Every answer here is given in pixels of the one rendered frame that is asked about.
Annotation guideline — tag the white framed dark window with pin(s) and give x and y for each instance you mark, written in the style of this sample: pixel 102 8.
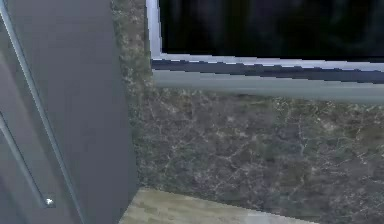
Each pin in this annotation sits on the white framed dark window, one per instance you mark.
pixel 266 30

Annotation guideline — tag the dark grey cabinet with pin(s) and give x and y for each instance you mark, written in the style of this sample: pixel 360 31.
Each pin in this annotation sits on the dark grey cabinet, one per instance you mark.
pixel 76 100

